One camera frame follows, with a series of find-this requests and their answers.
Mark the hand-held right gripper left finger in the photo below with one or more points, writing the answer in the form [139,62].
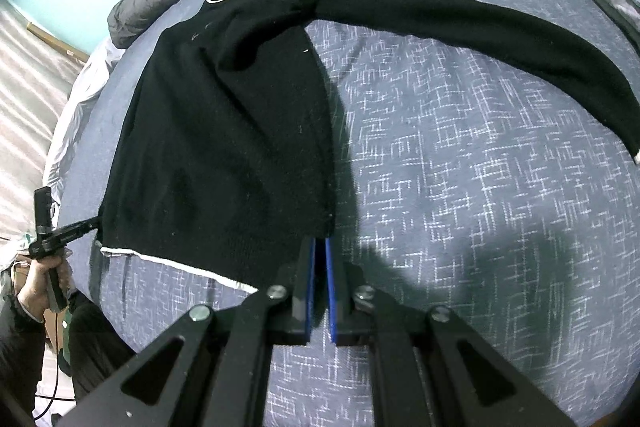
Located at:
[312,287]

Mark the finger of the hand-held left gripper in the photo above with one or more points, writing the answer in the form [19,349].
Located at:
[77,232]

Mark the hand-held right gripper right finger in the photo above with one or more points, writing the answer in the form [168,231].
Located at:
[332,292]

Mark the black sweater with white trim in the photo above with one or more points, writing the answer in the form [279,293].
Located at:
[225,132]

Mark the person's left forearm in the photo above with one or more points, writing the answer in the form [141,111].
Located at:
[20,357]

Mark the person's left hand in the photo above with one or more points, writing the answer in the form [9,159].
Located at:
[35,287]

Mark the beige curtain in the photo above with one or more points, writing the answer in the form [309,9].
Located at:
[30,117]

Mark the light grey crumpled sheet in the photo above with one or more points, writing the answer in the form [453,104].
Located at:
[75,107]

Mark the person's black trouser leg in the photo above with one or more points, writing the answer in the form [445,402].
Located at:
[100,347]

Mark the wooden strip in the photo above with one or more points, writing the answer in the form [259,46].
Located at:
[57,43]

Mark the blue patterned bed cover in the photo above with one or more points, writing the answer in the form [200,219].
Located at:
[475,157]

